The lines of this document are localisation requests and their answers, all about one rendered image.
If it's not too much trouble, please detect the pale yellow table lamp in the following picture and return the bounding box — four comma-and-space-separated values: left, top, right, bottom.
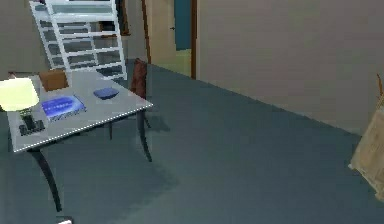
0, 77, 41, 118

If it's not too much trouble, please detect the dark blue bowl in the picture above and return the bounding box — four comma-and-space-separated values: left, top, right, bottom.
92, 87, 120, 101

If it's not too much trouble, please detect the blue book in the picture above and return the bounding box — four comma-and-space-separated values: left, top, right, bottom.
40, 94, 87, 122

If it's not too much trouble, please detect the white ladder shelf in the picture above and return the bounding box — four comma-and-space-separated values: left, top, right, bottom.
28, 0, 128, 81

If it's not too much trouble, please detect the dark red wooden chair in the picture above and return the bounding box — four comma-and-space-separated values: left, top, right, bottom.
129, 57, 152, 129

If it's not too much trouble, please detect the grey table with black legs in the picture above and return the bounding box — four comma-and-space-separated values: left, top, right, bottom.
6, 69, 155, 213

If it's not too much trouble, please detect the brown cardboard box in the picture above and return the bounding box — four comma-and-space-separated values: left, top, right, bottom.
38, 68, 70, 93

